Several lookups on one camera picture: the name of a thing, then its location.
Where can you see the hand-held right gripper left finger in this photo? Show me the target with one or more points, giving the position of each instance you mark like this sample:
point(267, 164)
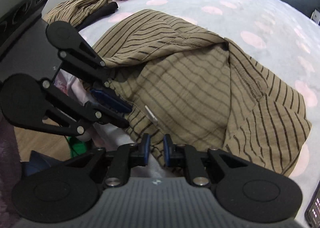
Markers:
point(147, 148)

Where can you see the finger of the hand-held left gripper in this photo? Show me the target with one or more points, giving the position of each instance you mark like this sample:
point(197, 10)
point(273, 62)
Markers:
point(85, 68)
point(110, 101)

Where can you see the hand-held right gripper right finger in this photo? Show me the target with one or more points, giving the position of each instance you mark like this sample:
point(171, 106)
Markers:
point(167, 153)

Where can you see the olive striped top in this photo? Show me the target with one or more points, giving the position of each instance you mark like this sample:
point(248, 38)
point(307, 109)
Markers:
point(80, 8)

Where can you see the olive striped pants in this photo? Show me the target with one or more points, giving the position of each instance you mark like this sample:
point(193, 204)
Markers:
point(187, 88)

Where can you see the small green object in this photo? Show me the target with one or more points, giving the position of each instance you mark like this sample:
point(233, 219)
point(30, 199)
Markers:
point(77, 146)

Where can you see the black smartphone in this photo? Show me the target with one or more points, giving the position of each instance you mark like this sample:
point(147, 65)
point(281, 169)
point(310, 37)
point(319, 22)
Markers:
point(315, 208)

